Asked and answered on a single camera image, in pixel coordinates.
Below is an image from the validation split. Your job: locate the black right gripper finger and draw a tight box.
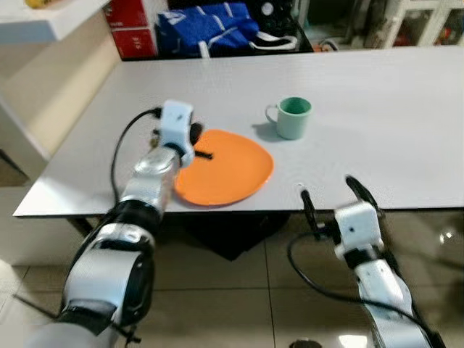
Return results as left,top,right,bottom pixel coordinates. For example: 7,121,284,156
301,189,320,238
345,175,381,217

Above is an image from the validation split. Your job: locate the orange plate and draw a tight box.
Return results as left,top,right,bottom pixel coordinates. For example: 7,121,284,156
174,129,275,207

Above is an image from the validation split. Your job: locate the mint green mug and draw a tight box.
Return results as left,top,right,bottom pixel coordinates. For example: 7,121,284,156
265,96,313,141

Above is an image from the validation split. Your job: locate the red box printed 315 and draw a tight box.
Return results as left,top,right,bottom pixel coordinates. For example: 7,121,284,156
112,28,157,60

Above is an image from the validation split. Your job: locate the black and white shoe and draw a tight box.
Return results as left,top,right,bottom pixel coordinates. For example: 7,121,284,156
250,33,298,51

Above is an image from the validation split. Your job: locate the red cardboard box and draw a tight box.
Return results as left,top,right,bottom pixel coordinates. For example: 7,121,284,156
107,0,149,30

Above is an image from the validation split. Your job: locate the white cabinet with glass doors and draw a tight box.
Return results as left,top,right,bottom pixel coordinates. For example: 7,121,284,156
384,0,464,48

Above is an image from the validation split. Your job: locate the yellow object on shelf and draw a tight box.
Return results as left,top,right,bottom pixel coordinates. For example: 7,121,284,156
25,0,66,9

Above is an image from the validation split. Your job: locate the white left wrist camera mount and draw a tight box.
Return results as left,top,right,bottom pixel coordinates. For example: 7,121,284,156
158,100,195,167

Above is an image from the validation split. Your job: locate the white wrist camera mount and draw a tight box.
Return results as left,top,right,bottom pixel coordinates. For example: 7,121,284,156
158,100,195,167
335,203,384,254

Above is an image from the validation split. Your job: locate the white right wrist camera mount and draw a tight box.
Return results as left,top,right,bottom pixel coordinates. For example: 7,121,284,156
335,203,384,254

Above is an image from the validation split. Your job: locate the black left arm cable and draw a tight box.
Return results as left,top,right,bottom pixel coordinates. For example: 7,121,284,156
110,107,162,205

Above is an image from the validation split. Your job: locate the blue bag with white straps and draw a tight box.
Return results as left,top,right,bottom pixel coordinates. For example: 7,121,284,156
156,4,260,59

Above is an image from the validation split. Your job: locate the white wall shelf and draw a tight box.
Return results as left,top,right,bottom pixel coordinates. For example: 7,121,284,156
0,0,109,43

